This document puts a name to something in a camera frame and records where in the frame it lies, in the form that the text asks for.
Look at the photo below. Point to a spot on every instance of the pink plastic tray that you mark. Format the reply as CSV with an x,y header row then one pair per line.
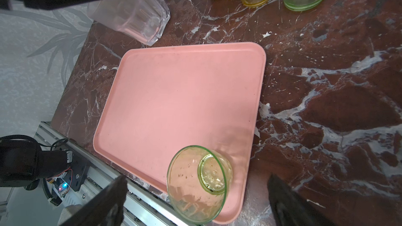
x,y
164,99

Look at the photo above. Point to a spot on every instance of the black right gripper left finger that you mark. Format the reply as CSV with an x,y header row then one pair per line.
x,y
105,209

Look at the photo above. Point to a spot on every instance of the green short glass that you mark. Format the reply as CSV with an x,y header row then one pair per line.
x,y
198,181

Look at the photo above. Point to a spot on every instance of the clear faceted glass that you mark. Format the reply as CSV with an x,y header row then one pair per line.
x,y
144,20

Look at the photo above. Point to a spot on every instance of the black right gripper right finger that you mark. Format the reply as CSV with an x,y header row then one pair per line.
x,y
291,209

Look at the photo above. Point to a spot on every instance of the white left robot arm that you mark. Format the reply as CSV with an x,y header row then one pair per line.
x,y
24,162

